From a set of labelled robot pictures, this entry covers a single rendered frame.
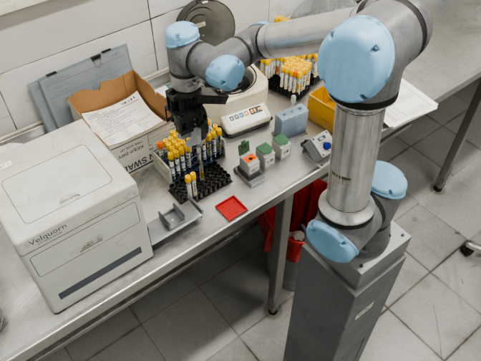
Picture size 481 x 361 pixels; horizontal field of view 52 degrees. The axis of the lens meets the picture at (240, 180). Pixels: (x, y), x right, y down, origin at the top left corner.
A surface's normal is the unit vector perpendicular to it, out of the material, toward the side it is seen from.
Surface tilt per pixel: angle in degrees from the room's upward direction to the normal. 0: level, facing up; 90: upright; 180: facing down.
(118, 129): 1
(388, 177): 9
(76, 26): 90
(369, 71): 81
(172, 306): 0
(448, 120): 0
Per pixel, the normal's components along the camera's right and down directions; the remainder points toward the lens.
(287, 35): -0.75, 0.14
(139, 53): 0.62, 0.58
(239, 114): 0.21, -0.33
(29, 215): 0.00, -0.67
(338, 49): -0.66, 0.44
